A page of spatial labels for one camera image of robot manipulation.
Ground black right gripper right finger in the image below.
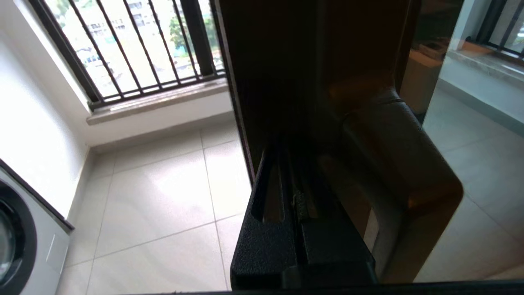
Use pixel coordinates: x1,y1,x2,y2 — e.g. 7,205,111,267
286,141,377,286

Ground grey stone window sill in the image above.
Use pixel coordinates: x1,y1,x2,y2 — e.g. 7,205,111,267
86,78,230,126
448,49,524,86

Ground white front-load washing machine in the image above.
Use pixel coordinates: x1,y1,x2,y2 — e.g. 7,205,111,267
0,158,75,295

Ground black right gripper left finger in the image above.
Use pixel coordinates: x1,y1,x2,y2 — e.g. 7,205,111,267
230,141,301,289

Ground dark balcony window frame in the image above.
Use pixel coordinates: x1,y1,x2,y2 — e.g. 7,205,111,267
180,0,217,78

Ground black balcony railing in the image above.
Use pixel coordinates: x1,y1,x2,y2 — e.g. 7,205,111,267
27,0,226,110
475,0,524,62

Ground brown door handle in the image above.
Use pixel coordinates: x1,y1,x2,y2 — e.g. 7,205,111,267
342,88,465,283

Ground dark brown glass sliding door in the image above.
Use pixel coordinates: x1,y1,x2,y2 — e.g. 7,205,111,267
213,0,524,285

